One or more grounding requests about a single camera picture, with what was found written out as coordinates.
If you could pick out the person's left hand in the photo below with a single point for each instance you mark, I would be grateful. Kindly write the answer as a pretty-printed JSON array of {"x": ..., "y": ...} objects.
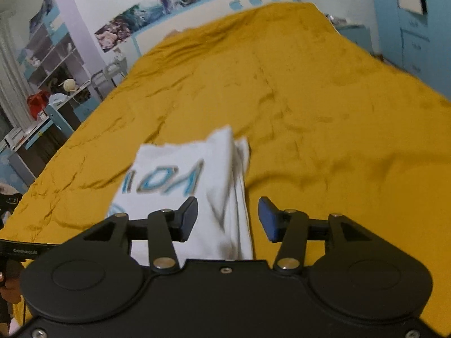
[{"x": 10, "y": 295}]

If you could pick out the grey chair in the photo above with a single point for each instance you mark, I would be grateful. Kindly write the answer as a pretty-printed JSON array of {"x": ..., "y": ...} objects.
[{"x": 109, "y": 72}]

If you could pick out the white printed shirt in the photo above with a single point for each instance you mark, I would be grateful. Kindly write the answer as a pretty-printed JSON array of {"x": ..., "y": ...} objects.
[{"x": 211, "y": 162}]

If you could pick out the white and blue bookshelf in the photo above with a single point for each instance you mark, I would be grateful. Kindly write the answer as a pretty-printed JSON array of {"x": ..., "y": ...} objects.
[{"x": 60, "y": 42}]

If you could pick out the white round ball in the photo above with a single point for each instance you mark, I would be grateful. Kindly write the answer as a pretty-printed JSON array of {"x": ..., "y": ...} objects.
[{"x": 70, "y": 85}]

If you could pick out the blue and white desk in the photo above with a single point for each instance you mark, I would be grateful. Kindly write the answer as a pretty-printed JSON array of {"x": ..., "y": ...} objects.
[{"x": 42, "y": 126}]

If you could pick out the blue and white wardrobe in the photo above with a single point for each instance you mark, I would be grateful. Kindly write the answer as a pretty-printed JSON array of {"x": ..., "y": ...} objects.
[{"x": 433, "y": 35}]

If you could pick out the blue and white headboard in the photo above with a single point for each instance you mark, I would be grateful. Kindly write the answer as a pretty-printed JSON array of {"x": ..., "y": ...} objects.
[{"x": 211, "y": 10}]

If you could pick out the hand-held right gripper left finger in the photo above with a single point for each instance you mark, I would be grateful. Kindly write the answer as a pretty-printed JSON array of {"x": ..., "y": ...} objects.
[{"x": 190, "y": 216}]

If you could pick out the blue bedside table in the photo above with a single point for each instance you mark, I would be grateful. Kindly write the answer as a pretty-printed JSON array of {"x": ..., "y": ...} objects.
[{"x": 352, "y": 35}]

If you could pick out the yellow blanket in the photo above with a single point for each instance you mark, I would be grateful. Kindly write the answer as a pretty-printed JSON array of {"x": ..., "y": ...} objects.
[{"x": 299, "y": 95}]

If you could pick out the white curtain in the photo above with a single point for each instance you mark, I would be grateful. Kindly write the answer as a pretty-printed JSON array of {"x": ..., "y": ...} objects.
[{"x": 7, "y": 63}]

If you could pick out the red bag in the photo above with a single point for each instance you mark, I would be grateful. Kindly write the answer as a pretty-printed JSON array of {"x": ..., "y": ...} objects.
[{"x": 37, "y": 104}]

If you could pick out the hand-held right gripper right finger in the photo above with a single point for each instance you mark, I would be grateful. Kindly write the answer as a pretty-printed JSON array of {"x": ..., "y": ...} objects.
[{"x": 267, "y": 220}]

